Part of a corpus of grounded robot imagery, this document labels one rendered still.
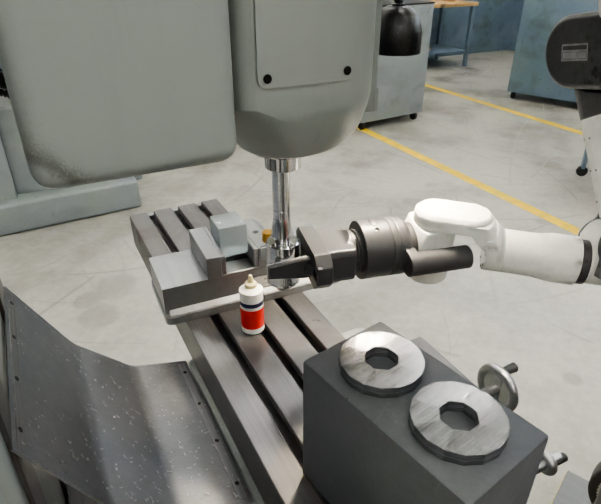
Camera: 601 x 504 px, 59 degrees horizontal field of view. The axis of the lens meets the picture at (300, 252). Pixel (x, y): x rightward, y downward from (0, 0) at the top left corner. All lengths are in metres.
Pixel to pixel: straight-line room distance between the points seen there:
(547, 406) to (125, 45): 2.08
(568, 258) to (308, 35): 0.48
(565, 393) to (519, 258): 1.63
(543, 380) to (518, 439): 1.89
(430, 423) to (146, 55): 0.41
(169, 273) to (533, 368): 1.81
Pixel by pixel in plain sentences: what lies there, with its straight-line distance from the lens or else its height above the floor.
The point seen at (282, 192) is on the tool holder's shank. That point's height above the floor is 1.25.
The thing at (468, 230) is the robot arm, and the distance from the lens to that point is 0.78.
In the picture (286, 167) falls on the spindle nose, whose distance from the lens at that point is 0.67.
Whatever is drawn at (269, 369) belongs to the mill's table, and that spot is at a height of 0.95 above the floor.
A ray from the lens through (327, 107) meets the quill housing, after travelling 0.59.
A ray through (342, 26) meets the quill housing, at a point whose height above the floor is 1.46.
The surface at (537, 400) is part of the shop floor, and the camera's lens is 2.33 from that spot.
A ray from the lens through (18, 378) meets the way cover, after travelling 0.70.
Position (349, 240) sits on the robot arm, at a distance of 0.75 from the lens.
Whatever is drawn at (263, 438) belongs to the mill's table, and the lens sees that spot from 0.76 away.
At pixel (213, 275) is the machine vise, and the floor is 1.03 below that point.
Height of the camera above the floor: 1.53
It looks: 30 degrees down
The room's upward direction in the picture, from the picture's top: straight up
